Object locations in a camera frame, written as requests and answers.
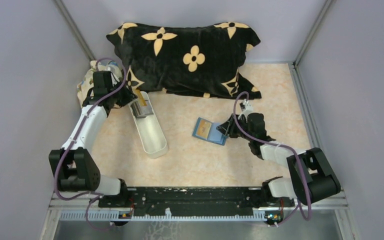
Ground gold beige card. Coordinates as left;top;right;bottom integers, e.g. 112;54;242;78
134;89;148;107

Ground blue leather card holder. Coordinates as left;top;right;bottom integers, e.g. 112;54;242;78
192;117;227;146

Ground orange gold VIP card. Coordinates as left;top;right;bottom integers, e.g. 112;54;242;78
196;119;212;139

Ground white oblong plastic tray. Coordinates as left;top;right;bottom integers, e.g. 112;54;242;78
128;91;169;159

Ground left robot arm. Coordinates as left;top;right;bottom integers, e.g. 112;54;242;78
48;70;137;201

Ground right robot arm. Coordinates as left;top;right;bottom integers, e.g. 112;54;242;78
216;112;341;206

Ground black cards in tray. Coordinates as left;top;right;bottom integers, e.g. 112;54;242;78
131;101;154;118

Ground floral patterned cloth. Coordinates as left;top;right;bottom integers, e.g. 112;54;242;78
76;58;124;108

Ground black pillow with cream flowers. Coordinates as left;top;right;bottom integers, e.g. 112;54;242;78
106;21;262;100

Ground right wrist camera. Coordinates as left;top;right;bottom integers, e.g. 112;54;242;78
240;101;254;117

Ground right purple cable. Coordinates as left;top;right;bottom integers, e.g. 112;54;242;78
233;91;313;222

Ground purple cable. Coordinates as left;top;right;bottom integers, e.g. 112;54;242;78
233;91;313;222
53;57;128;231

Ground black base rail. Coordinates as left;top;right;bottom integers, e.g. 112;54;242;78
98;187;295;217

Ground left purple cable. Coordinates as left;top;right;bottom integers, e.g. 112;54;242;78
53;57;128;231

